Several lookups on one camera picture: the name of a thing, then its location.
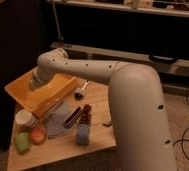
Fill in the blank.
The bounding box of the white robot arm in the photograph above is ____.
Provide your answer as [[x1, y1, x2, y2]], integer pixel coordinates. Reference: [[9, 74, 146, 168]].
[[30, 48, 177, 171]]

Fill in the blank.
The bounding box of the blue rectangular sponge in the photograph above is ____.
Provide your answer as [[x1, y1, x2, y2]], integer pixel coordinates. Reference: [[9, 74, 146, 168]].
[[76, 124, 90, 145]]

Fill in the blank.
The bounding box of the white handled brush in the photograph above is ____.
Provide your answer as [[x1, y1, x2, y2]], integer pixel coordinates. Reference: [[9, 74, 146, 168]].
[[74, 80, 90, 100]]

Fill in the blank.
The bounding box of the yellow plastic tray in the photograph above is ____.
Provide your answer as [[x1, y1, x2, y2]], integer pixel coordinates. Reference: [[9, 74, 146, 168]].
[[5, 70, 77, 118]]

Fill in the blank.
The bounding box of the wooden table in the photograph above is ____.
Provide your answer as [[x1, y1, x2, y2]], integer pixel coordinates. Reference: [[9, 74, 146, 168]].
[[6, 78, 118, 171]]

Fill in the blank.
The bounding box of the green sponge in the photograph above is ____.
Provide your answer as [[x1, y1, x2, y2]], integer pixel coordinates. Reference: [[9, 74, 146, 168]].
[[14, 132, 31, 154]]

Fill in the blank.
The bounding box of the metal shelf rack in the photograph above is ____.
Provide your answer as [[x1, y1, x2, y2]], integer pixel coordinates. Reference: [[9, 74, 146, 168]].
[[45, 0, 189, 77]]

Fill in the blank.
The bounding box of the brown bottle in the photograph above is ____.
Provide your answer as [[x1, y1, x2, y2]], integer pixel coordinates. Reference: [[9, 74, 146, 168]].
[[80, 104, 92, 125]]

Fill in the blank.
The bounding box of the grey cloth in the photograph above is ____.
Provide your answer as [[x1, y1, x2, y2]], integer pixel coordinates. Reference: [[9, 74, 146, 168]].
[[44, 101, 72, 139]]

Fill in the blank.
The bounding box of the orange round sponge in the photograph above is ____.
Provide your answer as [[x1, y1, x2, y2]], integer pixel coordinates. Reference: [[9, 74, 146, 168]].
[[30, 128, 45, 144]]

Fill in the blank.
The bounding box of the white paper cup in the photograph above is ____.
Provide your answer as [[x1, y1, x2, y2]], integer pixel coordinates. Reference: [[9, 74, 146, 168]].
[[15, 109, 38, 128]]

